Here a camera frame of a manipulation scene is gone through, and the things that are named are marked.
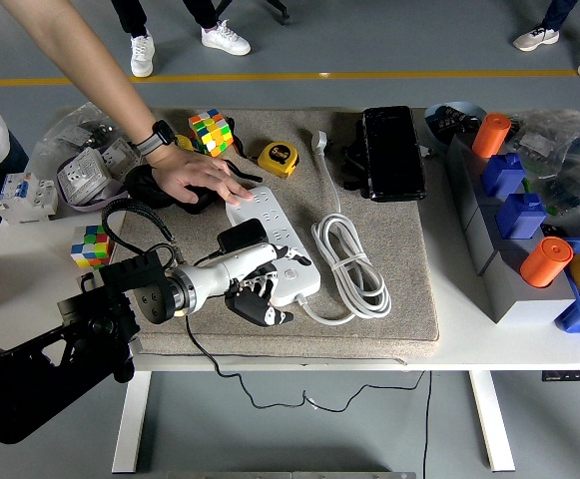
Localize person's left hand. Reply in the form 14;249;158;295
150;147;255;207

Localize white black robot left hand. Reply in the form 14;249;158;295
183;241;314;329

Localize black plug adapter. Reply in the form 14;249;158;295
218;218;271;255

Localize white power strip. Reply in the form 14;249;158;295
225;187;322;307

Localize large colourful puzzle cube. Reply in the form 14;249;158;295
188;108;235;159

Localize black grey wristwatch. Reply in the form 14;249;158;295
133;119;176;156

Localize black cloth pouch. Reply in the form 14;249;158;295
123;163;211;216

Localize grey-brown mat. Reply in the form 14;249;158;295
104;107;441;360

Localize yellow tape measure red label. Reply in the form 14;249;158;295
257;140;300;180

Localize white circuit breaker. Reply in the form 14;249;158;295
0;171;60;225

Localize purple bowl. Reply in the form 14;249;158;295
55;144;144;215

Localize small colourful puzzle cube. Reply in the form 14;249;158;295
69;224;115;270

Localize clear bag of screws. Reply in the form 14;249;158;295
29;102;139;166

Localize white table leg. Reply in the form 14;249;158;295
111;370;152;474
468;370;516;473

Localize person with white shoes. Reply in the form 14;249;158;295
111;0;253;79

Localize black chair caster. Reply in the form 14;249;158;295
264;0;291;26

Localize grey block base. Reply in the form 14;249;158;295
443;132;578;325

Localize glossy black flat device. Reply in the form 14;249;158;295
361;105;428;204

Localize orange cylinder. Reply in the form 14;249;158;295
471;112;513;159
519;236;575;289

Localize light blue bowl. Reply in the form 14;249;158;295
423;101;488;151

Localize black component packets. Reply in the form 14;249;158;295
429;106;483;140

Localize blue block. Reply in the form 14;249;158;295
480;152;527;199
495;193;549;240

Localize person with grey shoes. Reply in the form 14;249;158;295
512;0;580;80

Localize black strap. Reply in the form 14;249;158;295
219;118;264;184

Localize thin black plug cord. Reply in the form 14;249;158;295
184;251;424;414

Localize white wall socket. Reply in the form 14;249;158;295
100;135;144;179
58;147;114;206

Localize white power cable with plug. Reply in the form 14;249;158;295
293;128;393;326

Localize hanging black cable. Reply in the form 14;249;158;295
421;371;433;479

